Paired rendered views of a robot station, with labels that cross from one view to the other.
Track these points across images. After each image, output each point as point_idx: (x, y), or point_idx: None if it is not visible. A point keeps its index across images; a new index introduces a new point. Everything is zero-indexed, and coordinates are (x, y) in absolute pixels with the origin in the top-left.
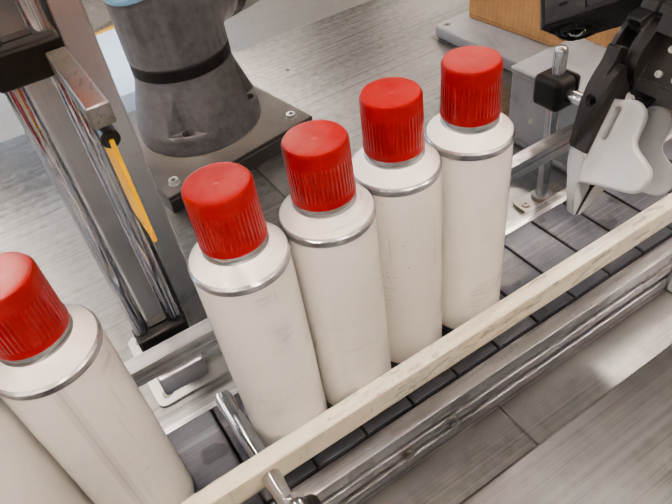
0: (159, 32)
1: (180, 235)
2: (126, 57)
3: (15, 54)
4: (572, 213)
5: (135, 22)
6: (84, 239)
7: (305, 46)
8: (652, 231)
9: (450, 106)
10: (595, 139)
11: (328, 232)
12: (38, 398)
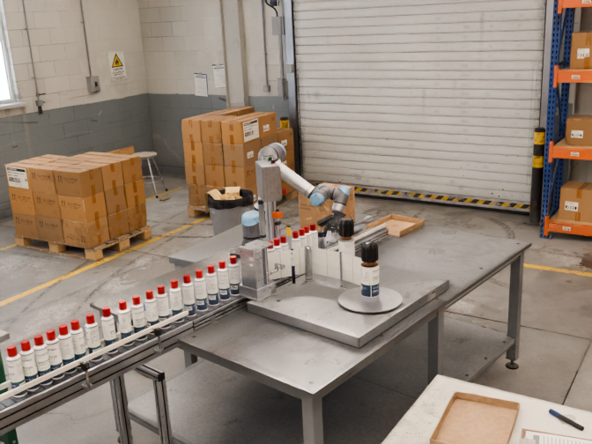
0: (255, 230)
1: None
2: (245, 235)
3: (278, 222)
4: (325, 246)
5: (251, 228)
6: None
7: (263, 240)
8: (336, 248)
9: (311, 228)
10: (326, 235)
11: (303, 237)
12: (285, 246)
